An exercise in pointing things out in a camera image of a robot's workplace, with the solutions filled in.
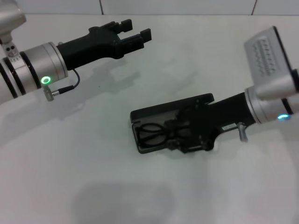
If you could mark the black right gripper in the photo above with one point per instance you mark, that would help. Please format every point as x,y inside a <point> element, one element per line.
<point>219,116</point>

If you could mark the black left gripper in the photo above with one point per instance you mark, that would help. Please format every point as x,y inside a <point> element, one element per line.
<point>93,45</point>

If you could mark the black glasses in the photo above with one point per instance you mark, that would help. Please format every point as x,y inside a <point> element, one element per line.
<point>164,137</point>

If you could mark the black glasses case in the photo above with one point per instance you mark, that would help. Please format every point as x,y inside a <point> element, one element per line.
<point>151,109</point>

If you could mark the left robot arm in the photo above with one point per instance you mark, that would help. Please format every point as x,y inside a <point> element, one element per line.
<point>32,67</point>

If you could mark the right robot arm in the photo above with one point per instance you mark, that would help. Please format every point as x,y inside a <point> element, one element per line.
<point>264,105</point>

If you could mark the silver left wrist port stub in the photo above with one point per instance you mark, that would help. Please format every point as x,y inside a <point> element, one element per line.
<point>60,43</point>

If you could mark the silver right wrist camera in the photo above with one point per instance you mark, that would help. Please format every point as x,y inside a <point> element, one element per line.
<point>266,58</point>

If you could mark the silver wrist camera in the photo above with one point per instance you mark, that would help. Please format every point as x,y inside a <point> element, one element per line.
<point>11,18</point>
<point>266,58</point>

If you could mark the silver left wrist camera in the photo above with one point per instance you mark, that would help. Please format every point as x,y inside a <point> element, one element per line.
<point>11,18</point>

